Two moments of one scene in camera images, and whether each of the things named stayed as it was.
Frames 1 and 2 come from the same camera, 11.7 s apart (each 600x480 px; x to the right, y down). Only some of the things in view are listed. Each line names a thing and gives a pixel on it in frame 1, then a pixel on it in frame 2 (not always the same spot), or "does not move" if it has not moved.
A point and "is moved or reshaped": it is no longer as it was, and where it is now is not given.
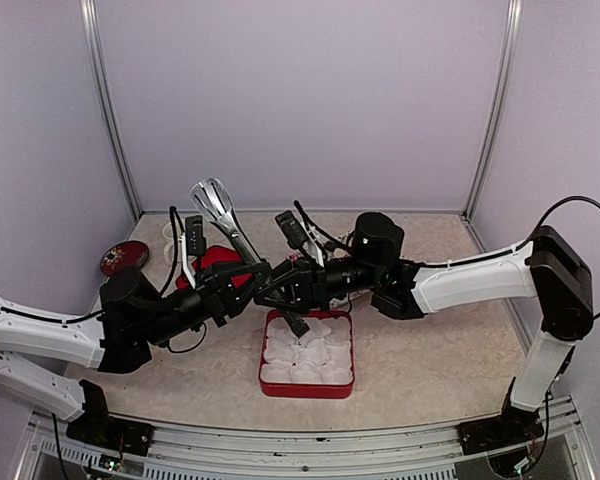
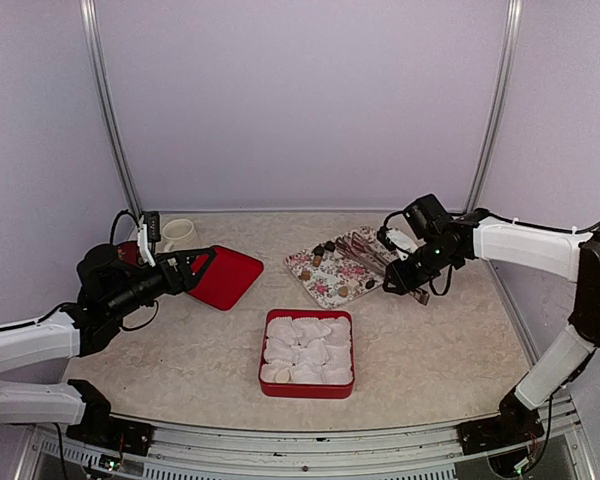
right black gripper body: (316, 282) -> (416, 276)
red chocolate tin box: (317, 365) does not move
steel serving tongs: (214, 196) is moved or reshaped
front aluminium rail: (560, 450) does not move
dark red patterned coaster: (122, 254) does not move
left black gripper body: (214, 301) -> (171, 285)
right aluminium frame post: (507, 68) does not move
